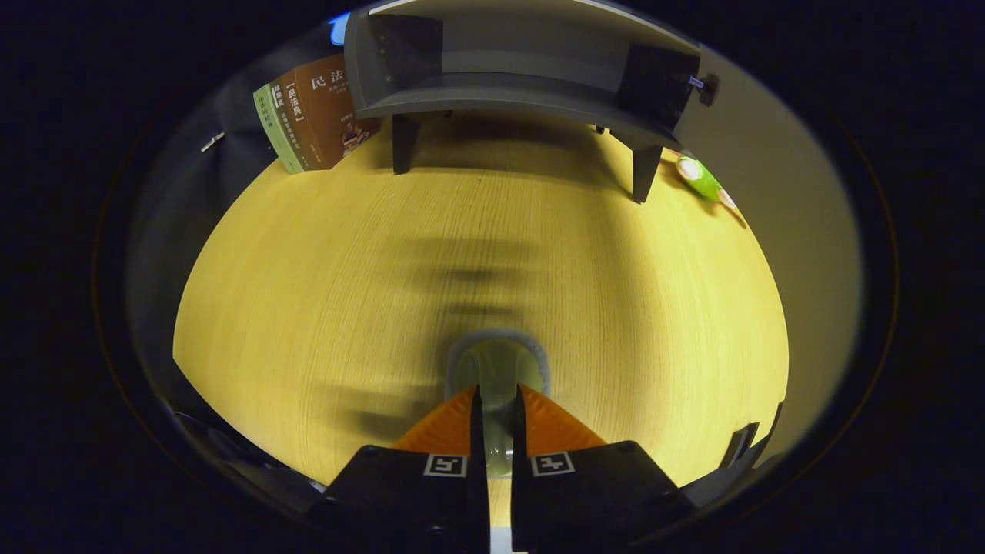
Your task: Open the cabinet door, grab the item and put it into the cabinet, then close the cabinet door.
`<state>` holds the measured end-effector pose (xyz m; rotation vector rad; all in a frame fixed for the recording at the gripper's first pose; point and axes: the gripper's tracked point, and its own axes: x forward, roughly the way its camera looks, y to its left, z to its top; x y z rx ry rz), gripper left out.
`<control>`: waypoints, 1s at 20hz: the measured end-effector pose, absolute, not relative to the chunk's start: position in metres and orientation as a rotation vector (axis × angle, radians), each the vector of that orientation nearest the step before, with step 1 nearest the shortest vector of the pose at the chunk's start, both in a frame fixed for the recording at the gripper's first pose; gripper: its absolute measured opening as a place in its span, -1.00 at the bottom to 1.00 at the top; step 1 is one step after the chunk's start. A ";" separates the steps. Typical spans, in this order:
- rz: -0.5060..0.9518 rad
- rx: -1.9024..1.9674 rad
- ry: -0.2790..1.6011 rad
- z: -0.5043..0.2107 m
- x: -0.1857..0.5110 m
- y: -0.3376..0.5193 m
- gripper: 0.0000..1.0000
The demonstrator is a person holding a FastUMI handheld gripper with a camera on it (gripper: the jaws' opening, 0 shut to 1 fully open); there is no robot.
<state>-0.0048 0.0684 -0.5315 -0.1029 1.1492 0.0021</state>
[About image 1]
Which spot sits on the green and pink toy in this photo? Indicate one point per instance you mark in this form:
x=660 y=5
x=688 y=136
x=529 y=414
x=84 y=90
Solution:
x=700 y=178

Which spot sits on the silver clothes peg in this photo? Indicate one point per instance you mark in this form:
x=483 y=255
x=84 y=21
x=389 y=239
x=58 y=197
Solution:
x=212 y=141

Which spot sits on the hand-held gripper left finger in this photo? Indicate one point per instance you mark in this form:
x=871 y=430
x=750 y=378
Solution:
x=477 y=500

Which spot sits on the black backdrop cloth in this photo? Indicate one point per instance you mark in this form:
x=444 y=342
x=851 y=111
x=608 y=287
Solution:
x=177 y=192

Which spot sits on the pale green cup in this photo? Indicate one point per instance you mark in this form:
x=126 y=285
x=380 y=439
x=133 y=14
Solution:
x=499 y=365

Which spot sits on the grey cabinet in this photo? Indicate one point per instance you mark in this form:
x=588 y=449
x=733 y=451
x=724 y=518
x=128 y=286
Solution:
x=500 y=92

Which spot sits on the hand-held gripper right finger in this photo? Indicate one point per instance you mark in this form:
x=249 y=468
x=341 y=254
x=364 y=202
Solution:
x=522 y=500

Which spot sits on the cabinet door hinge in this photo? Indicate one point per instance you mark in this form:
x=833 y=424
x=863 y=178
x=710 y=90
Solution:
x=704 y=83

